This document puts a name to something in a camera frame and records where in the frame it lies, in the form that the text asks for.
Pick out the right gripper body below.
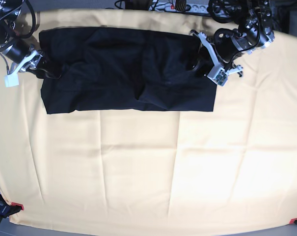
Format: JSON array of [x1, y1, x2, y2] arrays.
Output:
[[2, 39, 44, 74]]

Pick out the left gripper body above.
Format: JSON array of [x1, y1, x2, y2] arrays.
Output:
[[207, 28, 243, 66]]

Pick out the dark navy T-shirt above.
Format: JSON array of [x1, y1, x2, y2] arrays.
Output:
[[39, 27, 216, 114]]

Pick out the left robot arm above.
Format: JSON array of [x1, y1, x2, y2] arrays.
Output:
[[190, 0, 275, 85]]

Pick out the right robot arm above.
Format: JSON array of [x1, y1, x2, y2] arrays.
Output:
[[0, 0, 45, 79]]

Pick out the white power strip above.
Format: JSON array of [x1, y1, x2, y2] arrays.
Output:
[[149, 0, 209, 15]]

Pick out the left red-black table clamp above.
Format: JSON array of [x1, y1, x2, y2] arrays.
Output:
[[0, 194, 24, 223]]

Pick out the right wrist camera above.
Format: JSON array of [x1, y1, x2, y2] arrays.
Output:
[[4, 74, 19, 88]]

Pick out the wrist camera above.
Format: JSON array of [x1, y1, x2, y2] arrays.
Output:
[[207, 69, 228, 86], [4, 74, 19, 88]]

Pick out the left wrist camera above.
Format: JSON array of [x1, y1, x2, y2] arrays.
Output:
[[207, 69, 228, 86]]

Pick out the black cables on floor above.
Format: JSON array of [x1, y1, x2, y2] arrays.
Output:
[[207, 0, 237, 15]]

